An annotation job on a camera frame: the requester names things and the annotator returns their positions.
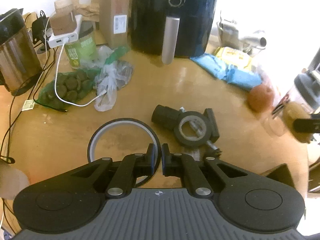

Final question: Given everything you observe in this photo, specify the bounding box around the thin brown tape ring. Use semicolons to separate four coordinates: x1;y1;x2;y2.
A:
87;117;161;189

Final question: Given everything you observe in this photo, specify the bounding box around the black tape roll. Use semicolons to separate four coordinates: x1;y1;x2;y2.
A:
174;111;212;147

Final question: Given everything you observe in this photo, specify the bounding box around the black cylindrical tool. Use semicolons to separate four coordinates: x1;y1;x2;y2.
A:
151;105;222;158

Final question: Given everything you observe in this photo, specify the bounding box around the red apple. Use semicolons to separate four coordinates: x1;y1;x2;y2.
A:
247;84;274;113

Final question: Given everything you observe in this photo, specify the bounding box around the blue cloth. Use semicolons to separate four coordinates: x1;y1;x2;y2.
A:
190;53;262;91

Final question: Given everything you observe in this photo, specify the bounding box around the clear plastic bag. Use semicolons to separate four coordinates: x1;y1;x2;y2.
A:
94;46;134;112

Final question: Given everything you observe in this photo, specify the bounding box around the green mesh bag of items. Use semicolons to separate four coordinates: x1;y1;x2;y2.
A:
36;69;100;111

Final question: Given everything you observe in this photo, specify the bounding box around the yellow packet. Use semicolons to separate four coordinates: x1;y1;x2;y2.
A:
214;47;252;68

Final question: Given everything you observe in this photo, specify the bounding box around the small paper tag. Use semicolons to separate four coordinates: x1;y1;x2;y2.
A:
22;99;35;111

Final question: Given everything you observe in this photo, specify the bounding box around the black gradient water bottle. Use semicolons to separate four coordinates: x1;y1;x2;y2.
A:
0;160;30;200

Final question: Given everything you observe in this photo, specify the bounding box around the green label jar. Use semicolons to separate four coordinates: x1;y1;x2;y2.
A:
65;21;98;69

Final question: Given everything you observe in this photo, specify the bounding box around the black air fryer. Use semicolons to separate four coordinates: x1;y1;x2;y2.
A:
131;0;216;64

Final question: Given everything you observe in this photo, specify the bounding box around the white power bank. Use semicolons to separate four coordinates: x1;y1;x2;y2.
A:
48;15;82;48

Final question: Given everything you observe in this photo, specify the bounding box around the steel electric kettle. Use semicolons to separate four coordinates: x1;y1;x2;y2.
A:
0;9;42;96

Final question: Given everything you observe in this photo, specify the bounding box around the brown box on power bank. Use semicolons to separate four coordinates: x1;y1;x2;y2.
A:
49;0;77;36

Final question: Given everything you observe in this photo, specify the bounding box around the black power adapter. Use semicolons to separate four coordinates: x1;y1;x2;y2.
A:
31;10;50;44

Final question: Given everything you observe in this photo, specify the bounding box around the cardboard box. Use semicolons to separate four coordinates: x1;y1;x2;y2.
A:
99;0;130;49

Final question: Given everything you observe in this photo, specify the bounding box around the white charging cable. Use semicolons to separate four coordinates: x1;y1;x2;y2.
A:
54;36;107;107

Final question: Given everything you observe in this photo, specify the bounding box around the black cable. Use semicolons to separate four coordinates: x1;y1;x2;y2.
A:
0;11;58;165

